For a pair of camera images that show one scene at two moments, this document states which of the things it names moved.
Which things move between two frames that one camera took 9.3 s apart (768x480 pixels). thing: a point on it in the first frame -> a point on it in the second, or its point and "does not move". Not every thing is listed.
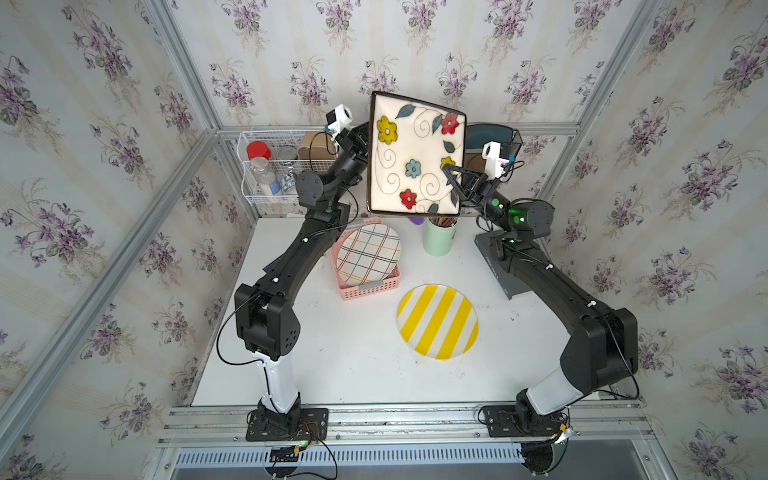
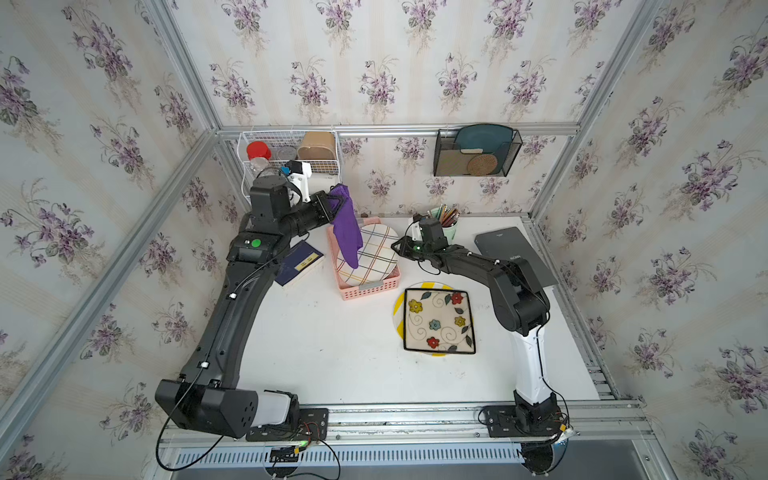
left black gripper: (357, 146) -> (321, 203)
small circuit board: (284, 454) does not move
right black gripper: (481, 190) -> (401, 247)
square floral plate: (410, 141) -> (438, 320)
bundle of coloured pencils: (443, 221) does not move
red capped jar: (259, 149) does not move
